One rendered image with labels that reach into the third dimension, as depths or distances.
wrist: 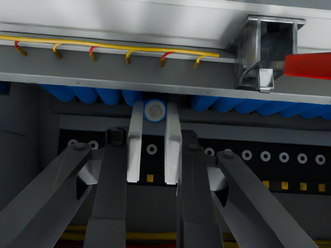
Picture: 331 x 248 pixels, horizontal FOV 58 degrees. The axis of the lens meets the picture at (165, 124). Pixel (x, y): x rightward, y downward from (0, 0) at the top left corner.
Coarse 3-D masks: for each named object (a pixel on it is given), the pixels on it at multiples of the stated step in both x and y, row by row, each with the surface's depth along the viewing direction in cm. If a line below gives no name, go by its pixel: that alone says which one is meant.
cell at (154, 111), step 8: (152, 96) 24; (160, 96) 25; (144, 104) 22; (152, 104) 22; (160, 104) 22; (144, 112) 22; (152, 112) 22; (160, 112) 22; (152, 120) 22; (160, 120) 22
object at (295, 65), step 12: (264, 60) 14; (276, 60) 13; (288, 60) 11; (300, 60) 10; (312, 60) 10; (324, 60) 9; (264, 72) 15; (288, 72) 11; (300, 72) 10; (312, 72) 10; (324, 72) 9; (264, 84) 15
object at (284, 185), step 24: (144, 144) 32; (216, 144) 32; (240, 144) 32; (264, 144) 33; (288, 144) 33; (144, 168) 31; (264, 168) 32; (288, 168) 32; (312, 168) 33; (288, 192) 32; (312, 192) 32
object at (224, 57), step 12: (24, 36) 17; (36, 36) 17; (48, 36) 17; (60, 36) 18; (60, 48) 18; (72, 48) 18; (84, 48) 18; (96, 48) 18; (108, 48) 18; (180, 48) 18; (192, 48) 18; (204, 48) 18; (204, 60) 18; (216, 60) 18; (228, 60) 18
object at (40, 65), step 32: (0, 64) 18; (32, 64) 18; (64, 64) 18; (96, 64) 18; (128, 64) 18; (160, 64) 18; (192, 64) 18; (224, 64) 19; (224, 96) 20; (256, 96) 20; (288, 96) 19; (320, 96) 19
